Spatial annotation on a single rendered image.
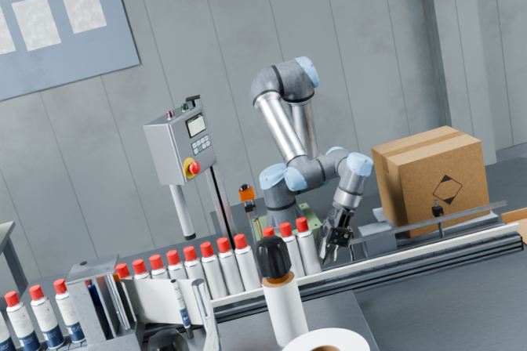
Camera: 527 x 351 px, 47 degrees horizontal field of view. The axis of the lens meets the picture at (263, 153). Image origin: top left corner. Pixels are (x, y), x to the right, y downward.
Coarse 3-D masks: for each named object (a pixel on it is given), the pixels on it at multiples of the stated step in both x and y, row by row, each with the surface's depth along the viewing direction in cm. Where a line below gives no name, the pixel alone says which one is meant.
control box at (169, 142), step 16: (176, 112) 182; (192, 112) 180; (144, 128) 176; (160, 128) 173; (176, 128) 174; (160, 144) 175; (176, 144) 173; (160, 160) 178; (176, 160) 175; (192, 160) 179; (208, 160) 186; (160, 176) 180; (176, 176) 177; (192, 176) 179
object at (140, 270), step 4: (136, 260) 184; (140, 260) 183; (136, 264) 182; (140, 264) 182; (136, 268) 182; (140, 268) 182; (144, 268) 183; (136, 272) 182; (140, 272) 182; (144, 272) 183; (148, 272) 184; (136, 276) 183; (140, 276) 182; (144, 276) 182; (148, 276) 183
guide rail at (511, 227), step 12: (504, 228) 186; (516, 228) 186; (456, 240) 186; (468, 240) 186; (408, 252) 186; (420, 252) 186; (360, 264) 185; (372, 264) 186; (312, 276) 185; (324, 276) 185; (216, 300) 185; (228, 300) 185; (240, 300) 185
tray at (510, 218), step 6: (516, 210) 204; (522, 210) 204; (504, 216) 204; (510, 216) 204; (516, 216) 204; (522, 216) 204; (504, 222) 204; (510, 222) 205; (516, 222) 204; (522, 222) 203; (522, 228) 199; (522, 234) 195
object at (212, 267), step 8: (208, 248) 182; (208, 256) 183; (216, 256) 184; (208, 264) 183; (216, 264) 184; (208, 272) 184; (216, 272) 184; (208, 280) 185; (216, 280) 184; (216, 288) 185; (224, 288) 186; (216, 296) 186; (224, 296) 187
